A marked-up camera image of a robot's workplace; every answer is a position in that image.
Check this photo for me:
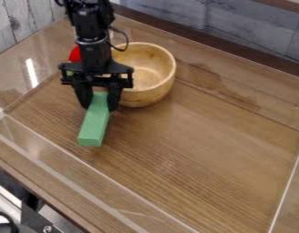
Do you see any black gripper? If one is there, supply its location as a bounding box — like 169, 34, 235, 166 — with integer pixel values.
58, 60, 133, 112

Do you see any green rectangular block stick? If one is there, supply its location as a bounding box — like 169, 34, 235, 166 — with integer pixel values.
77, 92, 110, 147

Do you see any light wooden bowl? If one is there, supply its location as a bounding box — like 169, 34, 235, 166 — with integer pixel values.
113, 42, 176, 107

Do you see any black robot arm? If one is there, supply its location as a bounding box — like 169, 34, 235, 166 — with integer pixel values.
54, 0, 133, 112

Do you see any red plush strawberry toy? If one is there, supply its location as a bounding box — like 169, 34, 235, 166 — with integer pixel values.
59, 45, 84, 76

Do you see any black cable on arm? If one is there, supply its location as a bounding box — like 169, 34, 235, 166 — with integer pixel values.
106, 25, 129, 53

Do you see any black table clamp mount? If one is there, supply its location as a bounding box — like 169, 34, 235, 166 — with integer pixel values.
19, 202, 62, 233

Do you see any black cable loop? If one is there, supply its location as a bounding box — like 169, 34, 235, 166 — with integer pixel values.
0, 210, 19, 233

